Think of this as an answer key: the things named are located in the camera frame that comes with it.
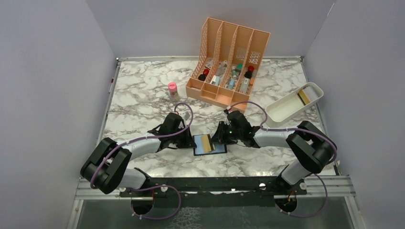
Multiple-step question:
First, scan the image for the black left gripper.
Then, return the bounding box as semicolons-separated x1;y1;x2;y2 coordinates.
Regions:
170;125;197;148

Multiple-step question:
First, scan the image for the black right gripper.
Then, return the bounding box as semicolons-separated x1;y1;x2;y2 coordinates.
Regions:
209;121;242;145

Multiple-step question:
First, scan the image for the gold credit card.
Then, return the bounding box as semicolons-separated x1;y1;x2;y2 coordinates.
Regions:
201;135;215;153

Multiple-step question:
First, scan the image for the black leather card holder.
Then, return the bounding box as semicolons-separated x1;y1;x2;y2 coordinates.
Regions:
193;134;227;156

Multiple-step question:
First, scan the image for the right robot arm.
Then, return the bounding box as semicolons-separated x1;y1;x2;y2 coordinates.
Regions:
211;111;337;194

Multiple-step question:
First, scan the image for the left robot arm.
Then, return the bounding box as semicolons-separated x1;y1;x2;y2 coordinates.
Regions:
80;113;196;196

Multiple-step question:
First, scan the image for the pink cartoon bottle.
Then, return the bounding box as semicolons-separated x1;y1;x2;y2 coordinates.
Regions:
168;82;180;102

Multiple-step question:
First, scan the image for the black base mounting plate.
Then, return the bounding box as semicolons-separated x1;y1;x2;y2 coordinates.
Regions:
119;177;307;208

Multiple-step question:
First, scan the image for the teal cap tube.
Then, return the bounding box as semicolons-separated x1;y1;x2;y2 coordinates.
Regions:
231;63;243;80

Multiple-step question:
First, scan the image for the white plastic tray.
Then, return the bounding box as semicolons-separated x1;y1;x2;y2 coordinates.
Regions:
265;82;324;127

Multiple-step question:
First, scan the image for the peach desk organizer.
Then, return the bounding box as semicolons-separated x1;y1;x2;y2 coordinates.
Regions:
186;18;271;112

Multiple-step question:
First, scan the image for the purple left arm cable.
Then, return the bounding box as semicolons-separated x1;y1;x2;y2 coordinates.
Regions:
90;102;194;221

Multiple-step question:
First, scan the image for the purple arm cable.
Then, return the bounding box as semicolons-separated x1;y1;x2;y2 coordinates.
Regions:
90;102;194;221
224;101;338;219

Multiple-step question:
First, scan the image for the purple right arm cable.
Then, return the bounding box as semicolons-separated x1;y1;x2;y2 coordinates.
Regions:
224;101;338;219

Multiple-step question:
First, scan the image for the aluminium table frame rail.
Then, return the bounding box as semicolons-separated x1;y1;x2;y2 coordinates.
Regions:
68;176;364;229

